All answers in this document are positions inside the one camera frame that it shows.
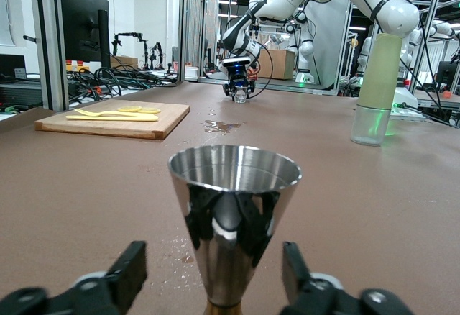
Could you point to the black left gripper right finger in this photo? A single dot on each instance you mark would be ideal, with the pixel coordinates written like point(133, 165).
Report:
point(305, 290)

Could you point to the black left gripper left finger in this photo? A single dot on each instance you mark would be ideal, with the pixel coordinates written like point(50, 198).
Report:
point(118, 290)

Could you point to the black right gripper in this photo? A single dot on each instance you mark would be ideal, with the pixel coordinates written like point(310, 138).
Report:
point(239, 77)

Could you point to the small clear glass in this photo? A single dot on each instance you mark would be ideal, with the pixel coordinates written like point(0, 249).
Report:
point(240, 95)

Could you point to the steel measuring cup jigger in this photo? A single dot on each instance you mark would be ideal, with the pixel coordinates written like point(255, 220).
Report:
point(233, 221)

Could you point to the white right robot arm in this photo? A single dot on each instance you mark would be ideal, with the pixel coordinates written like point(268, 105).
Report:
point(391, 9)

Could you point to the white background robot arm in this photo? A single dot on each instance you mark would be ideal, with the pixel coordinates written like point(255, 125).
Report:
point(304, 45)
point(443, 29)

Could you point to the small red cup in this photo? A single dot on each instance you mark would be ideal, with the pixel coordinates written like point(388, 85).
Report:
point(446, 95)

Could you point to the brown liquid spill puddle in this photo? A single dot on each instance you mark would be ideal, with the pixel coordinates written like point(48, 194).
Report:
point(223, 127)

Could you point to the large cardboard box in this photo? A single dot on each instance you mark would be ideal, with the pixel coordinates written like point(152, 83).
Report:
point(276, 64)

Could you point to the brown table cover sheet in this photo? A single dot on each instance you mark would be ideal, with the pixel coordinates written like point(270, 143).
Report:
point(359, 221)

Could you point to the small cardboard box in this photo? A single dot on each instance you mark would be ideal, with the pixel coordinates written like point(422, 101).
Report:
point(124, 62)

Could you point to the yellow plastic knife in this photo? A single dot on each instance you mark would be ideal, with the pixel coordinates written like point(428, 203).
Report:
point(108, 118)

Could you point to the wooden cutting board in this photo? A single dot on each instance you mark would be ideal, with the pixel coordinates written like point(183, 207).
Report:
point(108, 126)

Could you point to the green sleeved clear bottle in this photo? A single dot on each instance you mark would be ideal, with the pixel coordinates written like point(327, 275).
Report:
point(381, 77)

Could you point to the yellow plastic fork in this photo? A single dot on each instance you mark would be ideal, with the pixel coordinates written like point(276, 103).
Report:
point(90, 113)

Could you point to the black computer monitor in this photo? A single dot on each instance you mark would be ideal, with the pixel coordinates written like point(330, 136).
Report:
point(82, 23)

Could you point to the black desk device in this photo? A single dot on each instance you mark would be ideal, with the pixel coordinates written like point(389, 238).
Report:
point(12, 67)

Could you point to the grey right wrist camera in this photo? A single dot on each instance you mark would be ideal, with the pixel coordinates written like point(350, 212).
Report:
point(235, 61)

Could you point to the aluminium frame post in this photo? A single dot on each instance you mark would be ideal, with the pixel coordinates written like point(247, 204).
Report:
point(50, 41)

